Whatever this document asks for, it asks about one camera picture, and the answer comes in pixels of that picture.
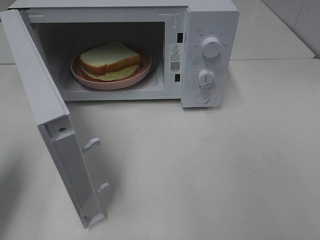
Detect round white door button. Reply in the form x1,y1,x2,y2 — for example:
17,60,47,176
194,92,210,105

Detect upper white power knob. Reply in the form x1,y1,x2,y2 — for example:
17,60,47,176
201,35,222,59

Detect white microwave oven body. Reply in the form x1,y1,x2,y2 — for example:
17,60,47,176
0,0,240,108

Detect white microwave door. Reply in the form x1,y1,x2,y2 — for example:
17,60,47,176
0,9,105,228

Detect pink round plate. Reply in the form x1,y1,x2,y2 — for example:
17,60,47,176
70,45,153,90

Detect lower white timer knob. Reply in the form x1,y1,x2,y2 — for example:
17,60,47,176
197,69,216,88

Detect sandwich with lettuce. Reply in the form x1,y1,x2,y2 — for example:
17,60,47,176
80,42,140,76

